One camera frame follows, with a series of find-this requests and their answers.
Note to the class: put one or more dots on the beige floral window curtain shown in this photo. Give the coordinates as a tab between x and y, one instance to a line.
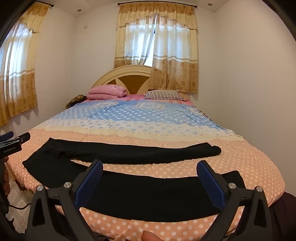
135	34
19	76
178	46

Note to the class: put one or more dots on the striped pillow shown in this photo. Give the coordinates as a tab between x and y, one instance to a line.
164	95

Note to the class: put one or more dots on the dark curtain rod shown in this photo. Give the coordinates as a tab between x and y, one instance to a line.
157	3

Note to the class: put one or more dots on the polka-dot bed blanket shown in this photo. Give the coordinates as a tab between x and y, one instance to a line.
161	129

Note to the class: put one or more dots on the pink folded blanket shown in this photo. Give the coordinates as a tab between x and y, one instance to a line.
107	92

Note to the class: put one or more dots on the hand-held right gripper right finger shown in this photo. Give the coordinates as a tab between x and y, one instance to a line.
209	179

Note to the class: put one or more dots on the cream wooden headboard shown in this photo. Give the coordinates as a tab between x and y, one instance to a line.
120	72

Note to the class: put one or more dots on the black pants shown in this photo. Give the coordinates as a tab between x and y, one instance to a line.
138	199

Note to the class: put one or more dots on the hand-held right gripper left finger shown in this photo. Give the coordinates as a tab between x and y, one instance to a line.
91	178

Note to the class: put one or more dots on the person's right hand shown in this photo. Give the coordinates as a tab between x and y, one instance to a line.
150	236

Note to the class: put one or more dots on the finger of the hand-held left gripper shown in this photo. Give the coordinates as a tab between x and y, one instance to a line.
23	137
7	134

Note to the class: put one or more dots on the person's left hand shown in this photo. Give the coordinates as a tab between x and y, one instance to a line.
5	180

